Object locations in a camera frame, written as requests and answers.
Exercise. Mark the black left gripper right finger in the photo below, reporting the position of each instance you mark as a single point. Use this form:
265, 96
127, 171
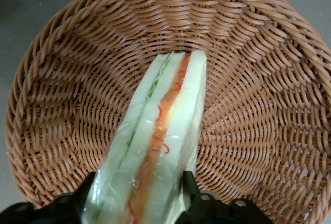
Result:
204, 208

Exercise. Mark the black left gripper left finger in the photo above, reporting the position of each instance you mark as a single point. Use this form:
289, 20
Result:
72, 208

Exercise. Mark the triangular sandwich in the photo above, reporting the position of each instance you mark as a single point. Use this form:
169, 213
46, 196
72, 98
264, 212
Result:
160, 131

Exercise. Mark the round brown wicker basket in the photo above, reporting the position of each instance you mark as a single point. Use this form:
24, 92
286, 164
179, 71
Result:
77, 79

